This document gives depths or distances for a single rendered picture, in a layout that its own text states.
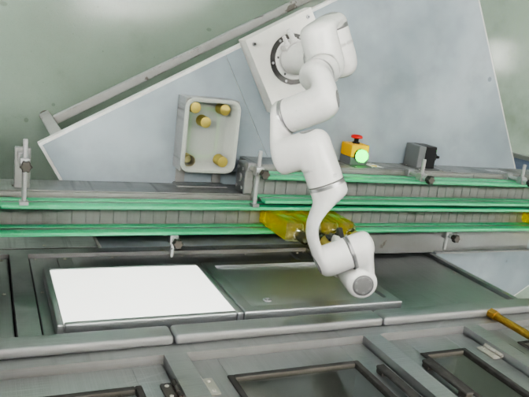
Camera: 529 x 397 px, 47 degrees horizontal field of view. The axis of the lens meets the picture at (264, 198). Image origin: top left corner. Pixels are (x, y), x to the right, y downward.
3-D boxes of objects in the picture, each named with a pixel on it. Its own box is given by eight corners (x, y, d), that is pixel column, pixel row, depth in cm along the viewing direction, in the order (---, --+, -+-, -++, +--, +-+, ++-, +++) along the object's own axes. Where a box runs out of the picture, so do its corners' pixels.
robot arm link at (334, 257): (338, 174, 144) (367, 256, 147) (288, 194, 143) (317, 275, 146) (347, 177, 136) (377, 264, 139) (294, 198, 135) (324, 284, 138)
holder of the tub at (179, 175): (171, 182, 191) (177, 188, 184) (179, 94, 184) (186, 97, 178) (222, 183, 198) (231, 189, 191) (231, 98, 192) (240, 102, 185)
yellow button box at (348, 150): (338, 160, 214) (349, 165, 207) (341, 139, 212) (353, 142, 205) (355, 161, 216) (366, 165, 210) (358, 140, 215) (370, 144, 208)
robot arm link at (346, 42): (308, 82, 177) (338, 83, 163) (296, 38, 172) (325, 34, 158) (336, 71, 180) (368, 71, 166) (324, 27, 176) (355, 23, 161)
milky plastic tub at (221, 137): (172, 166, 189) (179, 172, 181) (178, 93, 184) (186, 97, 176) (224, 168, 196) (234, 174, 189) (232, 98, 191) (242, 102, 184)
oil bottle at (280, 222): (258, 221, 192) (287, 243, 173) (260, 204, 191) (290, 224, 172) (274, 222, 195) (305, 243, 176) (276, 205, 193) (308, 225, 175)
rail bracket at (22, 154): (10, 187, 169) (14, 210, 149) (12, 127, 165) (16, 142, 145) (29, 187, 171) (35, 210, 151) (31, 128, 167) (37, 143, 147)
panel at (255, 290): (42, 277, 159) (56, 338, 129) (42, 267, 158) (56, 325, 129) (338, 266, 197) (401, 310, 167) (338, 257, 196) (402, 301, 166)
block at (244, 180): (232, 188, 193) (241, 194, 187) (236, 159, 191) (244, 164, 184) (243, 188, 194) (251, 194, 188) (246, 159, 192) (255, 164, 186)
